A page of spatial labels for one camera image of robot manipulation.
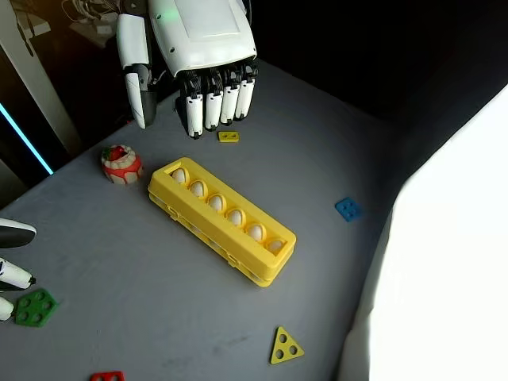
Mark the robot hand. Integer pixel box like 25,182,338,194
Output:
0,217,37,321
116,0,259,140

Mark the yellow egg carton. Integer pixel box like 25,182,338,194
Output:
147,156,298,288

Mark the green pentagon block with holes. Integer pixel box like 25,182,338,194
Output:
13,288,60,329

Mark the cyan light strip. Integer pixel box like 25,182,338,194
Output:
0,102,55,175

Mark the red strawberry toy cake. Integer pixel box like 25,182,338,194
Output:
100,144,144,187

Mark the blue square block with holes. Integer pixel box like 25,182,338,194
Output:
334,197,364,223

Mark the yellow triangle block with holes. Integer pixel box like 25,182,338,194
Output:
270,325,306,366

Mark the white backdrop sheet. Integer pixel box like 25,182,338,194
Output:
335,81,508,381

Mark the white frame post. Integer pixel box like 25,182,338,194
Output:
0,0,83,156

